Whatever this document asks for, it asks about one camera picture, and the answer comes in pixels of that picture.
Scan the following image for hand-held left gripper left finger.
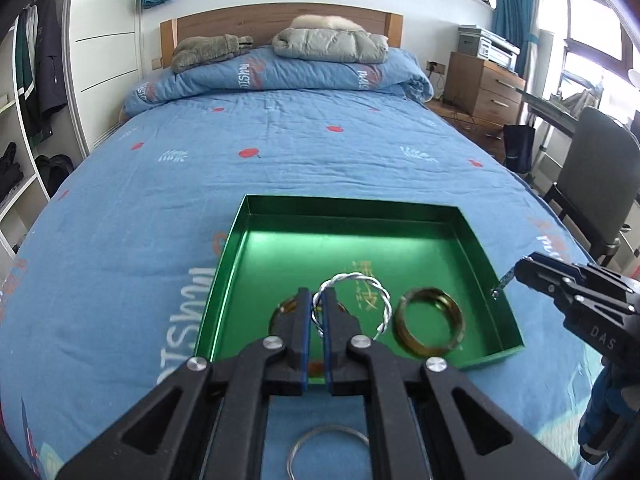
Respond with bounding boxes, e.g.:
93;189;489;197
55;287;311;480

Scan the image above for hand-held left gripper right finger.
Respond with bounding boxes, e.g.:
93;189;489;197
322;290;576;480

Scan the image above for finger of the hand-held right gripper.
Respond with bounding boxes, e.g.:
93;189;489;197
515;259;581;311
530;252;593;281

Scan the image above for amber bangle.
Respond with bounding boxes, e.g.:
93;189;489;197
269;296;361;376

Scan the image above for twisted silver bracelet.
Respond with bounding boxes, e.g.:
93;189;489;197
311;272;393;341

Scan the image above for thin silver bangle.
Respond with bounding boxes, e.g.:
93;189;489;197
286;424;371;480

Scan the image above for green tray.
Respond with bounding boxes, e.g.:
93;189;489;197
194;194;526;386

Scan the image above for person's right forearm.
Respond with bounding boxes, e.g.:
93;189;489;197
577;360;640;466

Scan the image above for bronze bangle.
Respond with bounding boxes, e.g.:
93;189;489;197
391;286;463;358

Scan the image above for grey chair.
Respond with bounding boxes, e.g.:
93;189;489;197
542;106;640;268

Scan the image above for black tote bag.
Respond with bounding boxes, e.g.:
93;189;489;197
502;124;537;173

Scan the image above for glass desk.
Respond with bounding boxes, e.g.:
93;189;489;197
517;87;591;136

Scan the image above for wooden dresser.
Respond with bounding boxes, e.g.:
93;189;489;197
444;51;527;126

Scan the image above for white printer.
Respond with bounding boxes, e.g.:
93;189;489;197
457;25;521;68

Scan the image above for side window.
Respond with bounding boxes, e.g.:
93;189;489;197
545;0;640;111

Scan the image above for long teal curtain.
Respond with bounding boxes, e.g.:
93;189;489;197
491;0;541;78

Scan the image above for folded blue quilt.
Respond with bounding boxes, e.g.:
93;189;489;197
124;47;435;116

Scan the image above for black backpack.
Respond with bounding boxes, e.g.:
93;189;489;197
35;154;75;198

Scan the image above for grey down jacket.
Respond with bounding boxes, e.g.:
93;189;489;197
272;26;390;64

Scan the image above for grey plush toy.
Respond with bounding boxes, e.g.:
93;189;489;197
171;35;254;73

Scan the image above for white fur pillow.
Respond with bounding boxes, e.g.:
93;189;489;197
290;14;366;31

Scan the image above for wooden headboard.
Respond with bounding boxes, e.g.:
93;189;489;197
160;7;404;68

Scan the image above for black folded clothes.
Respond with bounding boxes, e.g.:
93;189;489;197
0;142;25;201

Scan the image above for white wardrobe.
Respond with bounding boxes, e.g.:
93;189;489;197
0;0;143;256

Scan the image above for hanging dark jacket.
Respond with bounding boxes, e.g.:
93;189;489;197
35;0;68;116

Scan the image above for hanging green white garment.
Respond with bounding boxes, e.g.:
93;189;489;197
14;5;42;142

